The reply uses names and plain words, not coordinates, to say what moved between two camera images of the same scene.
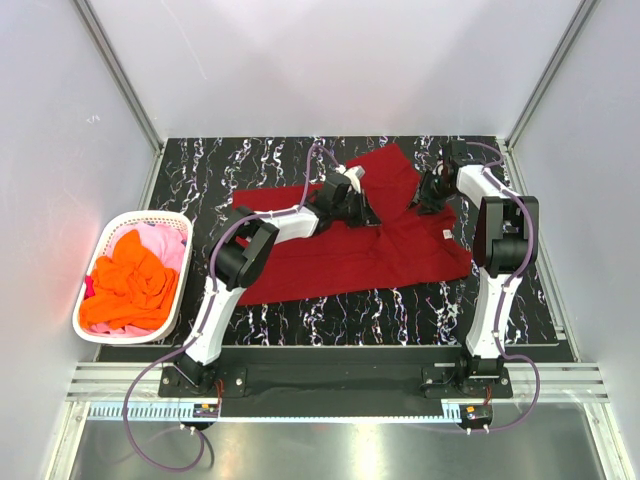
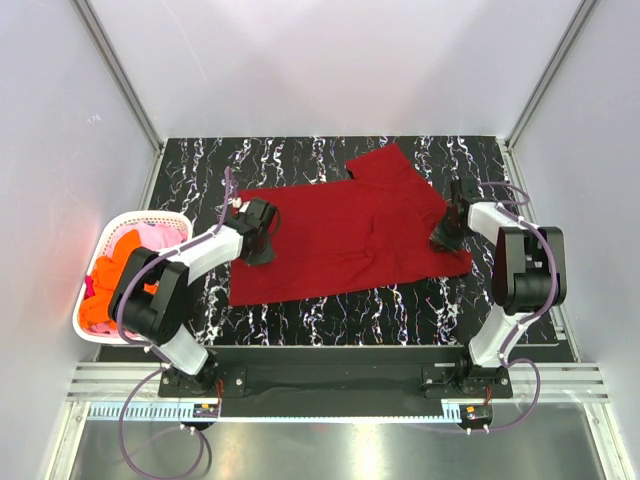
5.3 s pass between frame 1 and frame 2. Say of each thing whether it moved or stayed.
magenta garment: stayed
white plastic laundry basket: stayed
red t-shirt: stayed
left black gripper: moved
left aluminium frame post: stayed
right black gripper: moved
